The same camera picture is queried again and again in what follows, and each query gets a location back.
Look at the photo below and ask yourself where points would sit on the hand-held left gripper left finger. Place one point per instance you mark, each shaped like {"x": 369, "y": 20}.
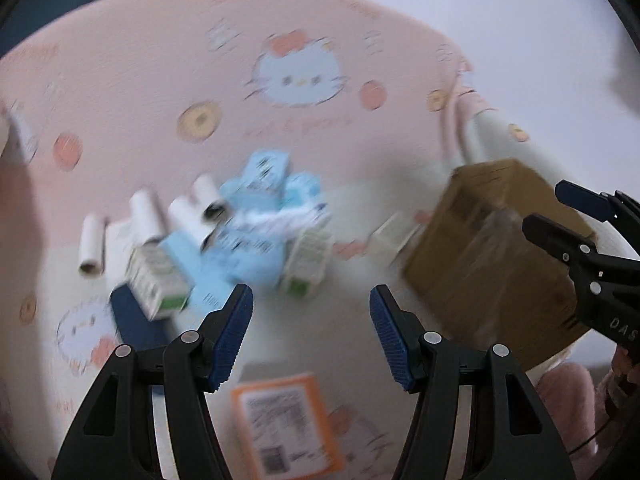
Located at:
{"x": 235, "y": 330}

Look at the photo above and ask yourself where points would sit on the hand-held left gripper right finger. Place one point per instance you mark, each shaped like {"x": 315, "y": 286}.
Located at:
{"x": 387, "y": 330}

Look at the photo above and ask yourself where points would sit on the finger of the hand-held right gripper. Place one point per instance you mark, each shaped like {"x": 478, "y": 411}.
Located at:
{"x": 550, "y": 235}
{"x": 577, "y": 196}

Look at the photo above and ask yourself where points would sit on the brown cardboard box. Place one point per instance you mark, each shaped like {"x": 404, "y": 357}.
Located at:
{"x": 500, "y": 270}

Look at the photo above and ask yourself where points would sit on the white carton with green label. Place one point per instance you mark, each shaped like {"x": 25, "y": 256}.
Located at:
{"x": 305, "y": 261}
{"x": 155, "y": 280}

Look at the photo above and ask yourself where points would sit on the person's right hand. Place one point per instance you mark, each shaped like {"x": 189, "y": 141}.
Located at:
{"x": 620, "y": 377}

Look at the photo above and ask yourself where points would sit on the small white box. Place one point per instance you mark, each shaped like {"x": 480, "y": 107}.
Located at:
{"x": 395, "y": 237}

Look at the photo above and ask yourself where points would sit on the orange bordered labelled packet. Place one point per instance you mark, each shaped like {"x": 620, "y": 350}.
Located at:
{"x": 285, "y": 410}

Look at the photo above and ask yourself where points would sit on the pink fleece clothing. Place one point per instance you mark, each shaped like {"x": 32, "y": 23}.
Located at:
{"x": 565, "y": 400}

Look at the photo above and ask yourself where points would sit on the dark blue box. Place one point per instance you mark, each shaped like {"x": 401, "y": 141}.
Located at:
{"x": 132, "y": 320}

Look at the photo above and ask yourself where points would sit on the crumpled white wrapper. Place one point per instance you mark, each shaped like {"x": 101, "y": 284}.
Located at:
{"x": 280, "y": 220}

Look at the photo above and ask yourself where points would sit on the white paper roll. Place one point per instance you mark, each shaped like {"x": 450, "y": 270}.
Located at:
{"x": 209, "y": 196}
{"x": 92, "y": 245}
{"x": 187, "y": 220}
{"x": 145, "y": 215}

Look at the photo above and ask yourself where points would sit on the light blue printed box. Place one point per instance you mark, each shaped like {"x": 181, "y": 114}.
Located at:
{"x": 265, "y": 166}

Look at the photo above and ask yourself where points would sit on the pink cartoon printed mat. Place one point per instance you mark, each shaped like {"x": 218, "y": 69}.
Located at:
{"x": 150, "y": 85}

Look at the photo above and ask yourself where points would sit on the dark cloth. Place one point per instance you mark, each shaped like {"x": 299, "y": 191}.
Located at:
{"x": 60, "y": 5}

